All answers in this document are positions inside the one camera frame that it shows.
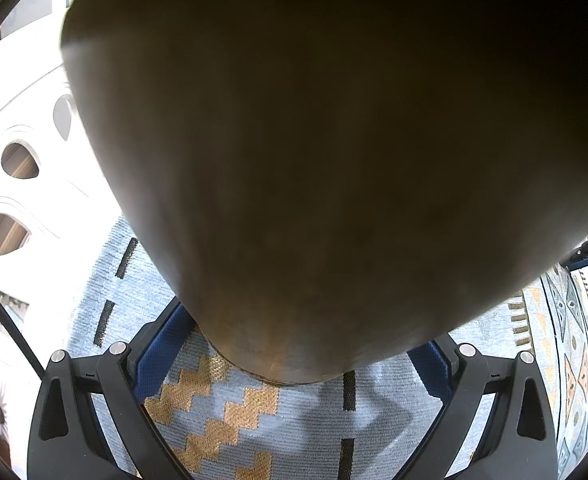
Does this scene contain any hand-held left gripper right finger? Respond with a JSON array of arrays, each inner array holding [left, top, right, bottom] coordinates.
[[399, 336, 558, 480]]

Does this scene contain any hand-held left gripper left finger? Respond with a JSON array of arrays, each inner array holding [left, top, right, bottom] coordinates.
[[26, 297, 195, 480]]

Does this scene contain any blue patterned table mat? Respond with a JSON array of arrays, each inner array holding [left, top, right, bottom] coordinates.
[[66, 215, 588, 480]]

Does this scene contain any brown striped curtain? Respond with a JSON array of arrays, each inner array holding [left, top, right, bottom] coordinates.
[[0, 142, 41, 256]]

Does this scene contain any white carved chair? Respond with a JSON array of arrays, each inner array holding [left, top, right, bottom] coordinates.
[[0, 35, 125, 303]]

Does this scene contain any black cable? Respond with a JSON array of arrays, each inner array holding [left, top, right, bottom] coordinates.
[[0, 274, 46, 379]]

